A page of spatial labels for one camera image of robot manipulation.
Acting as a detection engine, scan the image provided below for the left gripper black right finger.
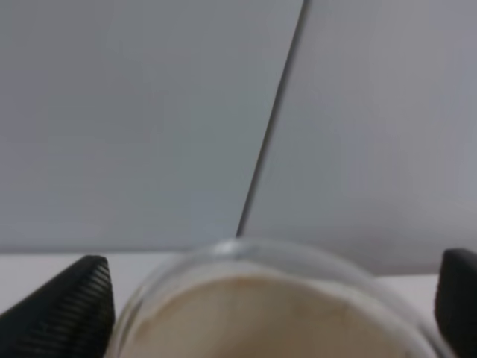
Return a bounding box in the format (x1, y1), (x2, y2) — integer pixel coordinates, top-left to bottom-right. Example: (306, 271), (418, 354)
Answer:
(435, 248), (476, 357)

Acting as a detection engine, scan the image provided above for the glass cup with blue sleeve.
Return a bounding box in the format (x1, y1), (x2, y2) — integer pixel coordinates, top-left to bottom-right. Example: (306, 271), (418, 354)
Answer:
(107, 239), (453, 357)

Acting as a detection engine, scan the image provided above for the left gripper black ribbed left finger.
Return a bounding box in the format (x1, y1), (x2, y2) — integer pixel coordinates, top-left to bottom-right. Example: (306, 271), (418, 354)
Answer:
(1, 255), (115, 358)

